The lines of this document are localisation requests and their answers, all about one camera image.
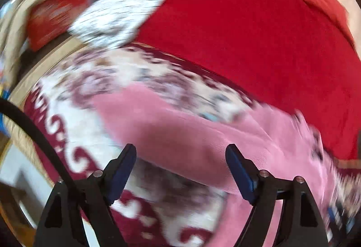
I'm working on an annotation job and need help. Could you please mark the pink zip fleece jacket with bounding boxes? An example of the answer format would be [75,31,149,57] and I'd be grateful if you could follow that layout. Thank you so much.
[90,83,337,246]

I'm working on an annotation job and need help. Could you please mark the floral red cream blanket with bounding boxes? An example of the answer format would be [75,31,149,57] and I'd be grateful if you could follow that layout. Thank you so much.
[10,42,360,246]

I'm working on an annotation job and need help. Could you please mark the beige coat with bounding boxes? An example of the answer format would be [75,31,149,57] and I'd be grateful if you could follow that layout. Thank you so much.
[0,0,111,87]

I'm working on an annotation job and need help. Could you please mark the white black patterned cloth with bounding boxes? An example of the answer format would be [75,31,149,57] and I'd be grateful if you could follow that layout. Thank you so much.
[68,0,166,49]

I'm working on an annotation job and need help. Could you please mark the red cardboard gift box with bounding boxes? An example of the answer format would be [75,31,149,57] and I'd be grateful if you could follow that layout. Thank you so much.
[26,0,94,52]

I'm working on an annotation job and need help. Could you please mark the red sofa cover cloth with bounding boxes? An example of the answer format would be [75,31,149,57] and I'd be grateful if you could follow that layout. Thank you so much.
[137,0,360,160]

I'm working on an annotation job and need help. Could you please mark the black cable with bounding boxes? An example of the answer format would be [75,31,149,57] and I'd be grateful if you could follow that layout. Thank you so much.
[0,97,94,247]

